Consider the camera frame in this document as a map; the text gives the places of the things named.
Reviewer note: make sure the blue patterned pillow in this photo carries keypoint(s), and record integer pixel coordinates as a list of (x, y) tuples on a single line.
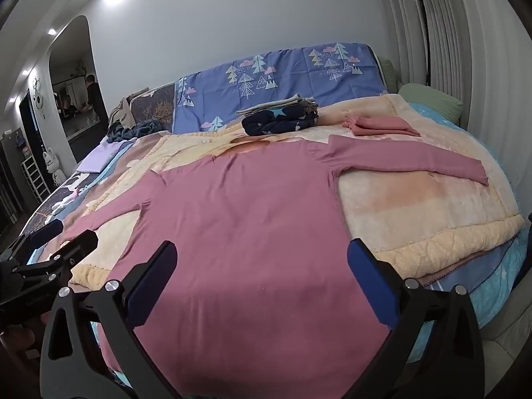
[(266, 83)]

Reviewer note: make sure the navy star-print folded clothes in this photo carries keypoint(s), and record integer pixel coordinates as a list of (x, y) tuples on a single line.
[(280, 121)]

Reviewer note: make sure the white pleated curtain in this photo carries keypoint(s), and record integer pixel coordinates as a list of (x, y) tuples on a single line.
[(465, 37)]

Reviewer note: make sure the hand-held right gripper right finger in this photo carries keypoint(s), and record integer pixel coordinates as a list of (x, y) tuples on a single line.
[(370, 284)]

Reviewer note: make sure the green pillow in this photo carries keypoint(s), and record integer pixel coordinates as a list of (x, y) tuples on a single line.
[(432, 99)]

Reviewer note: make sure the grey folded clothes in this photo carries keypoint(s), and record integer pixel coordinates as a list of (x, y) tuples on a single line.
[(276, 104)]

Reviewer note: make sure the lavender folded cloth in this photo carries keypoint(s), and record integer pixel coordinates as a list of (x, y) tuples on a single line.
[(104, 156)]

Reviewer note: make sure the folded pink garment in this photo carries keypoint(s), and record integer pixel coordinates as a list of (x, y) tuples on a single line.
[(380, 125)]

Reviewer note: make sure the light blue bed sheet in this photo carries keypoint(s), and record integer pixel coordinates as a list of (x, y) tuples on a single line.
[(494, 286)]

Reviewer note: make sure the beige garment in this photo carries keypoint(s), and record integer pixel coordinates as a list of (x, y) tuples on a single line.
[(124, 113)]

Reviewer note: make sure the dark patterned pillow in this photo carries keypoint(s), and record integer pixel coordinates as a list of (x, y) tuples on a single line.
[(154, 106)]

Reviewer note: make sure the dark patterned bed sheet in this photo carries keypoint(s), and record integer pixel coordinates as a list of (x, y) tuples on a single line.
[(62, 193)]

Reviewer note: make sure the white cat figurine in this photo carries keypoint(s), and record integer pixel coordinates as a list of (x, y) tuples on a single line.
[(52, 165)]

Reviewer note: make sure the dark teal crumpled cloth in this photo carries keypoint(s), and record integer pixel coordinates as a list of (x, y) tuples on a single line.
[(135, 129)]

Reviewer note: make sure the cream plush printed blanket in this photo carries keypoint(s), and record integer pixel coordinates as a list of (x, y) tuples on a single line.
[(424, 212)]

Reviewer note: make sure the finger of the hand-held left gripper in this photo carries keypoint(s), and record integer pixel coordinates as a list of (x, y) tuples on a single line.
[(46, 229), (79, 246)]

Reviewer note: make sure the pink long-sleeve shirt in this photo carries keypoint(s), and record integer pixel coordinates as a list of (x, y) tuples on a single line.
[(249, 237)]

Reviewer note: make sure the black floor lamp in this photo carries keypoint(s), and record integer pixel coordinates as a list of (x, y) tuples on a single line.
[(419, 16)]

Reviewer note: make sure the white rack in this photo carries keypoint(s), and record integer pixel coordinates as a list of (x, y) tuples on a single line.
[(35, 176)]

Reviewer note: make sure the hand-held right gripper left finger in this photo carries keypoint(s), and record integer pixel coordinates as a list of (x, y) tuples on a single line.
[(150, 284)]

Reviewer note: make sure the wall clock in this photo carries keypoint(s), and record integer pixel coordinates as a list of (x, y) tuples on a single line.
[(38, 99)]

